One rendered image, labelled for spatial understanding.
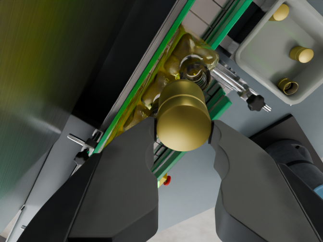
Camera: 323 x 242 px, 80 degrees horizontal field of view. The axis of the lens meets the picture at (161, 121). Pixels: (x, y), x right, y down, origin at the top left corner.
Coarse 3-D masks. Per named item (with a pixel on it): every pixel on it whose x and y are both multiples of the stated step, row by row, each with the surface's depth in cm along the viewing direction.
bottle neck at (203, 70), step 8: (192, 56) 22; (184, 64) 20; (192, 64) 18; (200, 64) 18; (184, 72) 18; (200, 72) 22; (208, 72) 18; (192, 80) 22; (200, 80) 20; (208, 80) 19; (200, 88) 19
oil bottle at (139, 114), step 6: (144, 84) 41; (138, 96) 36; (138, 102) 29; (132, 108) 33; (138, 108) 28; (144, 108) 28; (132, 114) 28; (138, 114) 27; (144, 114) 27; (126, 120) 30; (132, 120) 27; (138, 120) 27; (126, 126) 28; (132, 126) 28
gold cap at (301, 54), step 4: (292, 48) 50; (296, 48) 49; (300, 48) 48; (304, 48) 47; (308, 48) 46; (292, 52) 50; (296, 52) 48; (300, 52) 47; (304, 52) 47; (308, 52) 47; (312, 52) 47; (292, 56) 50; (296, 56) 48; (300, 56) 47; (304, 56) 47; (308, 56) 47; (312, 56) 47; (300, 60) 48; (304, 60) 48; (308, 60) 48
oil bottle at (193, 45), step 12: (180, 36) 25; (192, 36) 23; (168, 48) 35; (180, 48) 23; (192, 48) 22; (204, 48) 23; (168, 60) 24; (180, 60) 23; (204, 60) 23; (216, 60) 23; (168, 72) 24; (192, 72) 26
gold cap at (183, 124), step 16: (176, 80) 14; (160, 96) 15; (176, 96) 12; (192, 96) 12; (160, 112) 12; (176, 112) 11; (192, 112) 11; (208, 112) 12; (160, 128) 12; (176, 128) 12; (192, 128) 12; (208, 128) 11; (176, 144) 12; (192, 144) 12
